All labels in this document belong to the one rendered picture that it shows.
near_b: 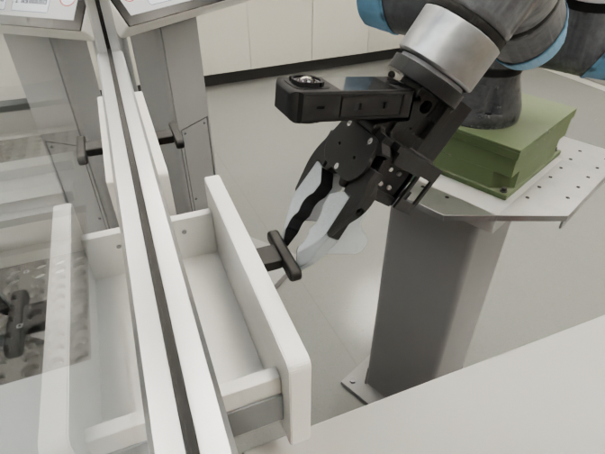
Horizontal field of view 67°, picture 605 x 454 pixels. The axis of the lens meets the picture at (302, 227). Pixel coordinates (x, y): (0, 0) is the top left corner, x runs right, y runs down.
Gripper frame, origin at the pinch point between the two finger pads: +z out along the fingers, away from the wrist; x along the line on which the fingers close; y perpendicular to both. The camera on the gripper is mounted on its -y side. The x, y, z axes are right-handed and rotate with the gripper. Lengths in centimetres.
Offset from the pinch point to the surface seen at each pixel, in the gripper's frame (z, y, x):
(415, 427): 8.3, 15.2, -14.3
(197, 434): 1.0, -14.6, -20.6
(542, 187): -18, 54, 17
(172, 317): 1.0, -14.5, -12.7
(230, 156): 56, 81, 192
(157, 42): 5, 2, 96
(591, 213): -24, 195, 77
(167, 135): 4.8, -6.1, 30.5
